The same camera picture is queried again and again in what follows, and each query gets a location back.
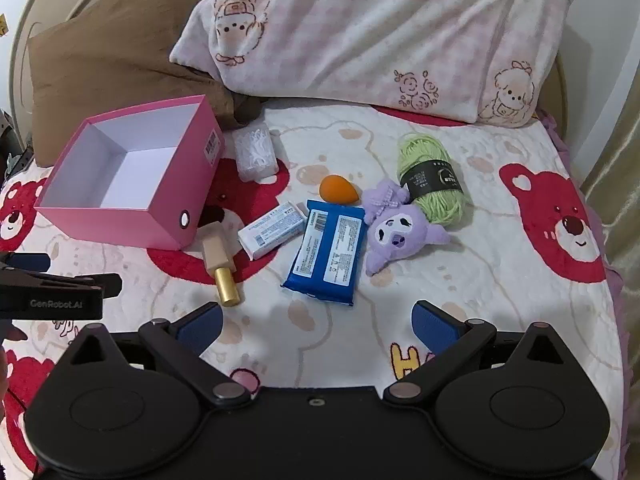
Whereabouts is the foundation bottle with gold cap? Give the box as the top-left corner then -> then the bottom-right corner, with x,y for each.
201,224 -> 242,307

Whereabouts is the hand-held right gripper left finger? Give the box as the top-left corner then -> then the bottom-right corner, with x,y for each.
62,302 -> 256,408

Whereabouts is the person's left hand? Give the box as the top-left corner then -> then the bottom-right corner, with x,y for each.
0,321 -> 29,411

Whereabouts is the green yarn skein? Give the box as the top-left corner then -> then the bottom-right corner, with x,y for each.
397,132 -> 473,226

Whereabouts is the blue wet wipes packet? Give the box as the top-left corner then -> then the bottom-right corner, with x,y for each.
281,199 -> 368,306

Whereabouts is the clear bag of cotton swabs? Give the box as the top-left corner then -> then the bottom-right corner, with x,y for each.
233,121 -> 279,183

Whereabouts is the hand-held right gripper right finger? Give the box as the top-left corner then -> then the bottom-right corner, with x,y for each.
382,300 -> 571,403

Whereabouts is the brown pillow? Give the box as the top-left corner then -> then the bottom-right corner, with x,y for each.
27,0 -> 261,168

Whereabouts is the beige curtain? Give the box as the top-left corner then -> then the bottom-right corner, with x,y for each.
580,75 -> 640,311

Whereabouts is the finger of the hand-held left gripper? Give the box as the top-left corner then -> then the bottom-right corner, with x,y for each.
0,272 -> 123,321
0,252 -> 51,275

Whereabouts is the purple plush toy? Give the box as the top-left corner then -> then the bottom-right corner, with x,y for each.
361,177 -> 451,277

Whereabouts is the orange makeup sponge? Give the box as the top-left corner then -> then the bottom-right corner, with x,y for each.
319,175 -> 360,206

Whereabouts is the pink white printed pillow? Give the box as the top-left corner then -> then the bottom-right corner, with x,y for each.
170,0 -> 578,128

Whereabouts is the small white packet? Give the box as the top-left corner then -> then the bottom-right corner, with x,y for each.
237,201 -> 307,261

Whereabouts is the pink cardboard box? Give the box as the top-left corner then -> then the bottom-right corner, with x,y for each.
34,95 -> 224,252

